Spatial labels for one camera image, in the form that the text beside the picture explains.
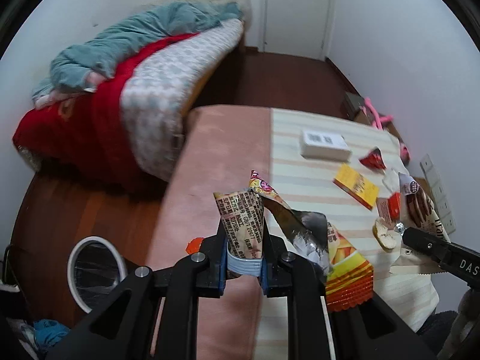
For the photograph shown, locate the yellow chips bag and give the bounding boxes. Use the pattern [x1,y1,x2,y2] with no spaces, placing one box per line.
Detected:
[212,169,375,313]

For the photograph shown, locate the brown cookie package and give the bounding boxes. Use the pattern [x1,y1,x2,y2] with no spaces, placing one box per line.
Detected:
[390,173,450,275]

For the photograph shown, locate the white round trash bin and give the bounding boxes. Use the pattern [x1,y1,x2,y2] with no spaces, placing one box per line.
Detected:
[67,236,128,313]

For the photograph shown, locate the blue jacket on floor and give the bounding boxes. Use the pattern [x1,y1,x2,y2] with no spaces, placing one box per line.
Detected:
[33,319,70,353]

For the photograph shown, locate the bread piece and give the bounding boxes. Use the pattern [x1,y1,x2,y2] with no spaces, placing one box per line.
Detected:
[373,217,397,251]

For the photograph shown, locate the white power strip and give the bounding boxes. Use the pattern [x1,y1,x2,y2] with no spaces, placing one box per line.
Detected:
[420,154,456,234]

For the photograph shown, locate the pink toy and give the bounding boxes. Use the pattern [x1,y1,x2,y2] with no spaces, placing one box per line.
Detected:
[363,97,411,166]

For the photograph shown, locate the yellow small box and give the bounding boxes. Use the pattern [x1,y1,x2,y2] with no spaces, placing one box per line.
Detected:
[333,163,380,210]

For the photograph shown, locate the small red wrapper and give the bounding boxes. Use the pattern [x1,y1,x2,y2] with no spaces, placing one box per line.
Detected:
[359,148,386,171]

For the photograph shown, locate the striped cream table mat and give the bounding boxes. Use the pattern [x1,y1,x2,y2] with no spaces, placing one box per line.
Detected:
[254,107,440,360]

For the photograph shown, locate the white flat box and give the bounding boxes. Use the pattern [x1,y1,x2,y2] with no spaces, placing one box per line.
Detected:
[299,129,352,162]

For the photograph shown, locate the red fleece blanket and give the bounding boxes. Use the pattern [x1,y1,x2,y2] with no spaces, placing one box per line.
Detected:
[12,34,192,189]

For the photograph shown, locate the pink table cloth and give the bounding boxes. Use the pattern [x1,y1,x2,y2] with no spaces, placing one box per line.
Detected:
[145,104,273,360]

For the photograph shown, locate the white patterned quilt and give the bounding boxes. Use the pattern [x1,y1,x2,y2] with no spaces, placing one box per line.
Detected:
[120,19,244,181]

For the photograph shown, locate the teal blue blanket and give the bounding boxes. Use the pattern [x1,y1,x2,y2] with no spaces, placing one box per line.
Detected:
[32,1,243,109]

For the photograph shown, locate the white door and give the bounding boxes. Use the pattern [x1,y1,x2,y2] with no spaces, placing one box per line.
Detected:
[262,0,335,60]

